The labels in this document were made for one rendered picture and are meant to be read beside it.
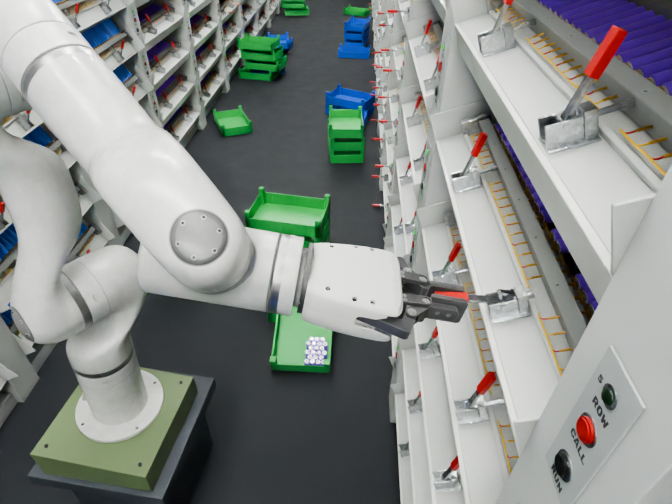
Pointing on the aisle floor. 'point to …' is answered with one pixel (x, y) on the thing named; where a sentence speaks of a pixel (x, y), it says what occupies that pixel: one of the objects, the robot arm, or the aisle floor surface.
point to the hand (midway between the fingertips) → (443, 301)
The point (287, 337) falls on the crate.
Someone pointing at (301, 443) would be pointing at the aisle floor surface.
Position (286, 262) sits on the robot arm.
